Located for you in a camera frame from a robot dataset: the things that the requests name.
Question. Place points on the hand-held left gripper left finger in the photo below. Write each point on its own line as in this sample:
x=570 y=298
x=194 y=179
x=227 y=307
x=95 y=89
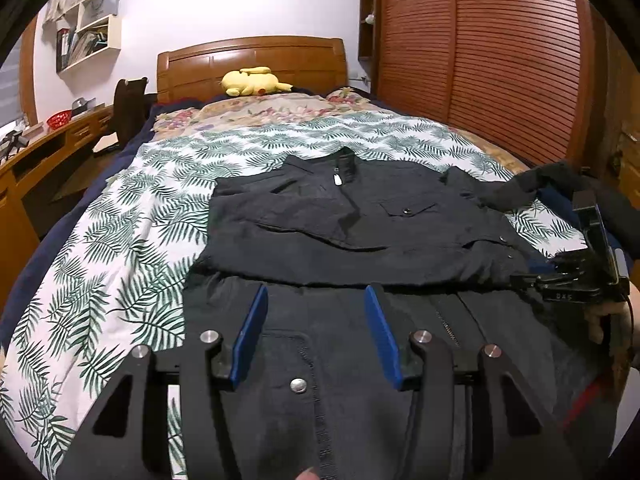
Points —
x=249 y=332

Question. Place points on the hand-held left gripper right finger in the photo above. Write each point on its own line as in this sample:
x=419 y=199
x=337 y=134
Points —
x=382 y=335

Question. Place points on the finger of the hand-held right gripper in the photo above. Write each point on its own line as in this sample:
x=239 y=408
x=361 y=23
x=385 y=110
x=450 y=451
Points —
x=570 y=262
x=532 y=280

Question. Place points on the black jacket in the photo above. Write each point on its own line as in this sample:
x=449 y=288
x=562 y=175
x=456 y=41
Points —
x=370 y=220

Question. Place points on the person's right hand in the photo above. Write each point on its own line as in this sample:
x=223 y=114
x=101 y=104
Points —
x=600 y=325

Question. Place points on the red cloth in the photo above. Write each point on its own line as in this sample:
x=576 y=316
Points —
x=595 y=405

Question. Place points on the bed with fern-print cover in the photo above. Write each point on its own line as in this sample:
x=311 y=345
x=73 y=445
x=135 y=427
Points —
x=125 y=260

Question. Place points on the navy bedsheet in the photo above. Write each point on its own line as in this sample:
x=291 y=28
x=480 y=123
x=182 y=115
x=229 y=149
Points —
x=75 y=200

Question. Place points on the floral pillow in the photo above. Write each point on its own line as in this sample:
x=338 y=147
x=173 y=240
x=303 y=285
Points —
x=260 y=110

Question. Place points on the wooden louvered wardrobe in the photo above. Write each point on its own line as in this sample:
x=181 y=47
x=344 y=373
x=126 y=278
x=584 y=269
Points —
x=480 y=45

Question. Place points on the yellow plush toy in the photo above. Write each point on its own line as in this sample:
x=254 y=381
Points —
x=250 y=82

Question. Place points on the dark chair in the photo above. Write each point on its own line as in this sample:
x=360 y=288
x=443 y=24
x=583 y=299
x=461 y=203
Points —
x=127 y=110

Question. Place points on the wooden bed headboard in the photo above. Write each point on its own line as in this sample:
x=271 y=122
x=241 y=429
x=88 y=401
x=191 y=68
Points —
x=200 y=67

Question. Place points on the wooden desk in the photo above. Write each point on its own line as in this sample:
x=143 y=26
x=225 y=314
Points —
x=45 y=145

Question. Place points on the red basket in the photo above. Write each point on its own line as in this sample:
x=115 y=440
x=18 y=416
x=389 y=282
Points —
x=59 y=119

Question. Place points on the wooden open shelf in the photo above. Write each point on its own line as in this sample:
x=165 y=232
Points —
x=366 y=0

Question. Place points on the window blind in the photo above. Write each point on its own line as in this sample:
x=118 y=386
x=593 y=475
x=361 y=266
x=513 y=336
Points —
x=12 y=90

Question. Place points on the white wall shelf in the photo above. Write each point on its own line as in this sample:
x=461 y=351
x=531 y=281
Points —
x=92 y=30

